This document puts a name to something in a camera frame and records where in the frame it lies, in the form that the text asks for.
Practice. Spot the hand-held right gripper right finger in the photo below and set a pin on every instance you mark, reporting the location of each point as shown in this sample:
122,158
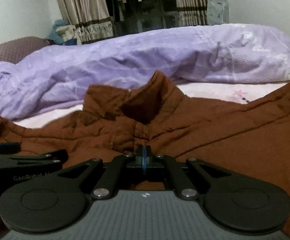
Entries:
147,158

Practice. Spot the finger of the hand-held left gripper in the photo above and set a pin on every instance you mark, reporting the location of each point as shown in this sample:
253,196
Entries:
35,158
2,147

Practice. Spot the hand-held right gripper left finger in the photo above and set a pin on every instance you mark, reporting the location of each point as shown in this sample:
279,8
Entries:
140,158

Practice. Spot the brown padded jacket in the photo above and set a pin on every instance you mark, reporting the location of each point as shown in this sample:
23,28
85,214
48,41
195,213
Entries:
222,140

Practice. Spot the blue and cream clothes pile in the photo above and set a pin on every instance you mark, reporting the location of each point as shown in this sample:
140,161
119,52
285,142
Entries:
62,33

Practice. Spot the hanging clothes rack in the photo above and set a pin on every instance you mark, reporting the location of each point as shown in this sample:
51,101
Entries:
145,17

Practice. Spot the pink printed bed sheet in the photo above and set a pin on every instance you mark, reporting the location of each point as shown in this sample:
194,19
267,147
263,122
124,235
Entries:
209,92

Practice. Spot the mauve quilted pillow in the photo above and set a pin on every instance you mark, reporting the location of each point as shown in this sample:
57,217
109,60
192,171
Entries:
10,52

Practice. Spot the purple duvet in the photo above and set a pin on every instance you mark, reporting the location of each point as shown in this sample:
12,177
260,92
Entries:
135,60

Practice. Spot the beige patterned curtain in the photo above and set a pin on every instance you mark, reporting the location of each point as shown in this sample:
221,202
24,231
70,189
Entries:
85,12
191,5

